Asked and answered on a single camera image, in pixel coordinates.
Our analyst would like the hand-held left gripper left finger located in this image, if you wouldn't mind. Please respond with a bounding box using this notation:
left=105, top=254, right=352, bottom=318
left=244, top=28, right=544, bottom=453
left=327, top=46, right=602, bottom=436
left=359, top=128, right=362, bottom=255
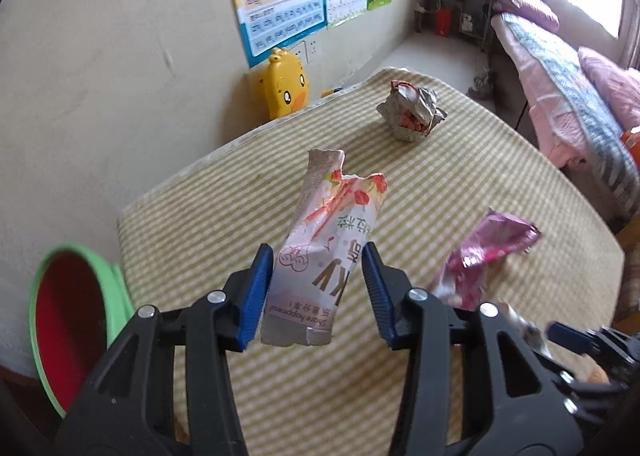
left=54, top=243, right=275, bottom=456

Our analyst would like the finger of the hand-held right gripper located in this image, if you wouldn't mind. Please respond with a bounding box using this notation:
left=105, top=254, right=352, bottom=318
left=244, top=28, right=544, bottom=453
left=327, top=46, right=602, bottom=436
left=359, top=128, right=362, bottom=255
left=547, top=320, right=608, bottom=358

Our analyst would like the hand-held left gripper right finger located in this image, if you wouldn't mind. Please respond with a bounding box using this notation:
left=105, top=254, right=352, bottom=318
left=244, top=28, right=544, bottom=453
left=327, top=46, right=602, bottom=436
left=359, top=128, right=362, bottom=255
left=361, top=241, right=586, bottom=456

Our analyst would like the white and pink snack wrapper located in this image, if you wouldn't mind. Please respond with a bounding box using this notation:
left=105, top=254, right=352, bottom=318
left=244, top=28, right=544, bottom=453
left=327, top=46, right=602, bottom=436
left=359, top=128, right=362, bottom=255
left=260, top=149, right=388, bottom=348

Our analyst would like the shiny pink wrapper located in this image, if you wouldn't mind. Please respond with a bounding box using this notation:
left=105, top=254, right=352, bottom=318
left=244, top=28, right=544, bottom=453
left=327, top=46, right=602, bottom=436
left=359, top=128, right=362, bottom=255
left=430, top=207, right=543, bottom=312

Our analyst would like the red bin with green rim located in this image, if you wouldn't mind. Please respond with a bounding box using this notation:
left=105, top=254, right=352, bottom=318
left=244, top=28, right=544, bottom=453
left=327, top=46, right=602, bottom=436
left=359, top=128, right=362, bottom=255
left=27, top=245, right=136, bottom=419

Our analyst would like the crumpled silver red wrapper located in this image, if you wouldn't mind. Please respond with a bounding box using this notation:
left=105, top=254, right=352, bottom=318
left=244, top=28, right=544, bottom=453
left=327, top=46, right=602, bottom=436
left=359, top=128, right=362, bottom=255
left=376, top=80, right=448, bottom=142

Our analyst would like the orange box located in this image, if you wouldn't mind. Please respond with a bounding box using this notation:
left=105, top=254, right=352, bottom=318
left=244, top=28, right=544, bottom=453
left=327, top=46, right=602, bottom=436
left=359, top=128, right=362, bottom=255
left=620, top=126, right=640, bottom=163

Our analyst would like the yellow duck stool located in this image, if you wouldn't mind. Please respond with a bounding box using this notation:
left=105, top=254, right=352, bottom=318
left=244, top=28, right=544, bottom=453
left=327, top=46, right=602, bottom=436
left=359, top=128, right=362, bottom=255
left=257, top=47, right=308, bottom=123

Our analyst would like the small grey bundle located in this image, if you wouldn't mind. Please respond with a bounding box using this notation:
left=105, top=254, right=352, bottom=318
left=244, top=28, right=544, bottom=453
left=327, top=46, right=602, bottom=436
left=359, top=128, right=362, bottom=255
left=467, top=66, right=494, bottom=100

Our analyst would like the large pink pillow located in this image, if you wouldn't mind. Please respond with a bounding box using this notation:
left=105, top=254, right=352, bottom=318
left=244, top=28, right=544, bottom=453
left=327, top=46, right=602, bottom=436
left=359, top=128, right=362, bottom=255
left=577, top=46, right=640, bottom=133

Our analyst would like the bed with pink pillows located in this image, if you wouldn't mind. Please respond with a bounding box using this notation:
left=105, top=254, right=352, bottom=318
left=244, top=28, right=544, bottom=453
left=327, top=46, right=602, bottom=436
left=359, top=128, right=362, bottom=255
left=492, top=11, right=640, bottom=224

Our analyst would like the small pink pillow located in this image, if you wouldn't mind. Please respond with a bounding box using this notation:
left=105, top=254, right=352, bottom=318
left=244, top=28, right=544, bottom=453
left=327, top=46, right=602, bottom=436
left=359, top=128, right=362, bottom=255
left=495, top=0, right=560, bottom=32

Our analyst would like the white wall socket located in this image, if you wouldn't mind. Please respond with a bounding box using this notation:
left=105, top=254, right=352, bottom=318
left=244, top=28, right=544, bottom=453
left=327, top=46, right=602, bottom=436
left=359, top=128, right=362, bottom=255
left=294, top=39, right=322, bottom=68

